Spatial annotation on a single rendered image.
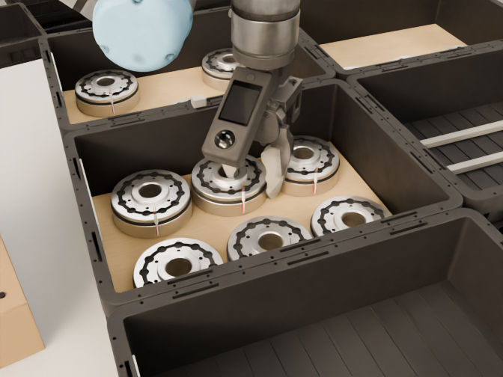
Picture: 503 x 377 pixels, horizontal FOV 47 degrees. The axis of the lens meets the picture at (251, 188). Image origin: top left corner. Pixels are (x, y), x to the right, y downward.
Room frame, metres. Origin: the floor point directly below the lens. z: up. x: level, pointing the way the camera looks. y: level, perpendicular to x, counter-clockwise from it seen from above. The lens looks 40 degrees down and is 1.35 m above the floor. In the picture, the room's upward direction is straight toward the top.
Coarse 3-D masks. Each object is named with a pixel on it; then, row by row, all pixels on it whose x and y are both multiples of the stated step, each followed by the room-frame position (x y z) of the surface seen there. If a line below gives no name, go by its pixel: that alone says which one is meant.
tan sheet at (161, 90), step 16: (144, 80) 0.92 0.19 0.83; (160, 80) 0.92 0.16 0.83; (176, 80) 0.92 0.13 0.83; (192, 80) 0.92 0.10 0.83; (64, 96) 0.86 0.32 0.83; (144, 96) 0.86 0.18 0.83; (160, 96) 0.86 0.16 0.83; (176, 96) 0.86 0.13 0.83; (208, 96) 0.86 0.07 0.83; (80, 112) 0.81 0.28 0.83; (128, 112) 0.81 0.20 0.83
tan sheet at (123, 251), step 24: (336, 192) 0.61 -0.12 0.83; (360, 192) 0.61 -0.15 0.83; (192, 216) 0.56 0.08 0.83; (216, 216) 0.56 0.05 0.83; (240, 216) 0.56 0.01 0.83; (288, 216) 0.56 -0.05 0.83; (120, 240) 0.52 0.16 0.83; (144, 240) 0.52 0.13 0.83; (216, 240) 0.52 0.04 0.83; (120, 264) 0.48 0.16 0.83; (120, 288) 0.44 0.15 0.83
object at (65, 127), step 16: (64, 32) 0.90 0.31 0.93; (80, 32) 0.90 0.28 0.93; (48, 48) 0.84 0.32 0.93; (304, 48) 0.84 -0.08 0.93; (48, 64) 0.79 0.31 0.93; (320, 64) 0.79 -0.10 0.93; (48, 80) 0.74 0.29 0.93; (304, 80) 0.74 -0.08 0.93; (320, 80) 0.74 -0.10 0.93; (64, 112) 0.66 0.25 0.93; (144, 112) 0.66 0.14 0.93; (160, 112) 0.66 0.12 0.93; (64, 128) 0.62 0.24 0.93; (80, 128) 0.62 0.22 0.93
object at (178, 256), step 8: (168, 256) 0.46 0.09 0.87; (176, 256) 0.46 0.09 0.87; (184, 256) 0.46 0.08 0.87; (192, 256) 0.46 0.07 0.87; (160, 264) 0.44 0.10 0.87; (168, 264) 0.45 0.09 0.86; (192, 264) 0.44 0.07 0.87; (200, 264) 0.45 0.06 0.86; (160, 272) 0.43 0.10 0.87; (160, 280) 0.42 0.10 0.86
